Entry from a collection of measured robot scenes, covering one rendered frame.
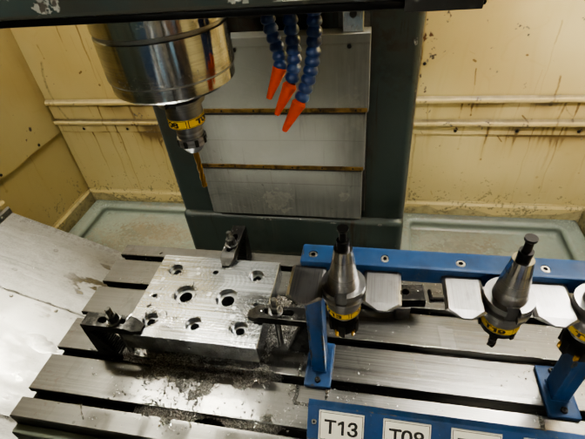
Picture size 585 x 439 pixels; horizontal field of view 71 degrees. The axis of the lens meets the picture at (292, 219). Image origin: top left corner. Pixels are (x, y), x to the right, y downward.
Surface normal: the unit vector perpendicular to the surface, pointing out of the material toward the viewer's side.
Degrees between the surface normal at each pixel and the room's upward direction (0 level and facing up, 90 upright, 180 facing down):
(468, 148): 90
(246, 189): 90
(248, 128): 89
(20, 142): 90
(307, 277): 0
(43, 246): 24
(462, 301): 0
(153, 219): 0
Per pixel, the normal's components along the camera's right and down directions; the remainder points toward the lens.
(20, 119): 0.98, 0.05
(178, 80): 0.37, 0.57
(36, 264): 0.32, -0.68
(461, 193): -0.18, 0.64
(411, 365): -0.09, -0.76
